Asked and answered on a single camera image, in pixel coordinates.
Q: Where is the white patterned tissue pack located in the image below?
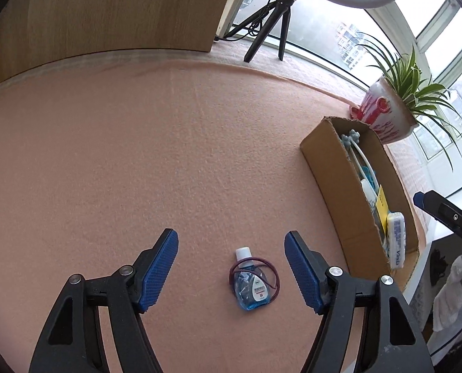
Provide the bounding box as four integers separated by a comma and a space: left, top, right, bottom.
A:
385, 212, 406, 270

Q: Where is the yellow black card package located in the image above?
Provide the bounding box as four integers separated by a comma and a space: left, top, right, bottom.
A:
375, 185, 390, 235

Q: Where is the white blue sunscreen tube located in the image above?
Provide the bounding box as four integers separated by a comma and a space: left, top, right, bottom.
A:
361, 178, 378, 212

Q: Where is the maroon hair tie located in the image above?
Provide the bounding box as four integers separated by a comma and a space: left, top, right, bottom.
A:
228, 256, 282, 303

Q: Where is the blue eye drop bottle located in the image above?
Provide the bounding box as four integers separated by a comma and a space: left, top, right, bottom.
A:
231, 247, 271, 311

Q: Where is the white beaded head massager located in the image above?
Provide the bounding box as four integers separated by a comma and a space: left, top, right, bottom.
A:
340, 130, 380, 194

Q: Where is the right white gloved hand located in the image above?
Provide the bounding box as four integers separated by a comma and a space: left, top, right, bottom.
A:
432, 255, 462, 332

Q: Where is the cardboard box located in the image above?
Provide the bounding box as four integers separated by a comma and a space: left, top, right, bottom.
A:
300, 117, 420, 290

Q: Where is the green spider plant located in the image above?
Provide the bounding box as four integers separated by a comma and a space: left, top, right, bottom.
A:
357, 32, 462, 164

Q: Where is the red white flower pot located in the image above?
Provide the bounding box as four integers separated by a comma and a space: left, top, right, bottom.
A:
350, 77, 418, 144

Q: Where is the pink mat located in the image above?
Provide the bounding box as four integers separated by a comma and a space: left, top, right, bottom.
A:
0, 44, 363, 372

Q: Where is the black tripod stand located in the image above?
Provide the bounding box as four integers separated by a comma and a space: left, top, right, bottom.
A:
214, 0, 297, 63

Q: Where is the wooden board panel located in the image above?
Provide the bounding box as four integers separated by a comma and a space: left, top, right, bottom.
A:
0, 0, 227, 83

